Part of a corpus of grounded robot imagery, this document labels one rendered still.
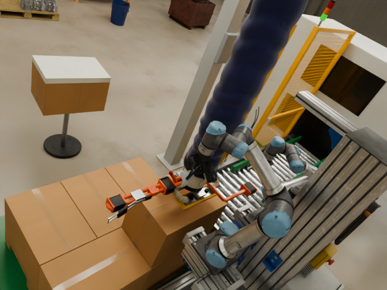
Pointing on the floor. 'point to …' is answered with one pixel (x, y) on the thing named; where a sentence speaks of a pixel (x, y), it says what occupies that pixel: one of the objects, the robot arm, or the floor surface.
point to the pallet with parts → (40, 8)
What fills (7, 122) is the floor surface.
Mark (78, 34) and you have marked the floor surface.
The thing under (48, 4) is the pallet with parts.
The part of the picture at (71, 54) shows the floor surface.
